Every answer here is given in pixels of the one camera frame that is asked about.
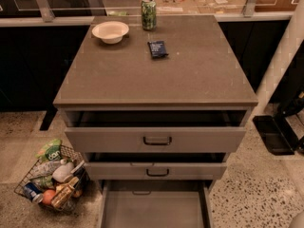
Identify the grey bottom drawer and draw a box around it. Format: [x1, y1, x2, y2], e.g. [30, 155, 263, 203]
[97, 180, 214, 228]

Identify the grey drawer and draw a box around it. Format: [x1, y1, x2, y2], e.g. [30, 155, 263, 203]
[66, 110, 245, 153]
[85, 153, 226, 180]
[97, 180, 214, 228]

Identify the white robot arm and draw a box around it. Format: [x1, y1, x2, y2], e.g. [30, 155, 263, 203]
[289, 212, 304, 228]

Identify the grey drawer cabinet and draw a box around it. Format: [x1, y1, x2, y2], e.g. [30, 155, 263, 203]
[52, 14, 259, 228]

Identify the grey top drawer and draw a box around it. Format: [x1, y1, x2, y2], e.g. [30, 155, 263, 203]
[66, 110, 245, 153]

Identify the grey middle drawer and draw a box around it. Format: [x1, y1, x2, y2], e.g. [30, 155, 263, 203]
[85, 153, 226, 180]

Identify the dark blue snack packet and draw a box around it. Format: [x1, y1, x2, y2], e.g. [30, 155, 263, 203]
[147, 41, 168, 59]

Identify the white bowl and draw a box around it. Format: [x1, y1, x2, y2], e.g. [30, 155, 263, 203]
[92, 21, 129, 45]

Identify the green soda can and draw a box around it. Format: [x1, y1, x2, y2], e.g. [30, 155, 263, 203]
[142, 0, 156, 30]

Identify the green chip bag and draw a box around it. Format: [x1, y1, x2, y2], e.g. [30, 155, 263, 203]
[35, 139, 62, 162]

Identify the white plastic bottle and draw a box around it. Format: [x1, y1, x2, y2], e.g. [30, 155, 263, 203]
[52, 162, 74, 182]

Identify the black floor tray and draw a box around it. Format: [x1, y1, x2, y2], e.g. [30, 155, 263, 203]
[253, 115, 303, 155]

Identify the brown snack box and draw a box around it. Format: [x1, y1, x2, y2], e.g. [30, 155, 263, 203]
[51, 177, 79, 209]

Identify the orange fruit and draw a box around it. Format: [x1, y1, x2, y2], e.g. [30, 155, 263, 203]
[42, 189, 56, 205]

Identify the blue soda can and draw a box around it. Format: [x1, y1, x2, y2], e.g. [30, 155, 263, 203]
[23, 182, 43, 204]

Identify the wire basket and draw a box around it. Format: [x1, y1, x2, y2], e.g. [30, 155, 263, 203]
[14, 145, 89, 213]

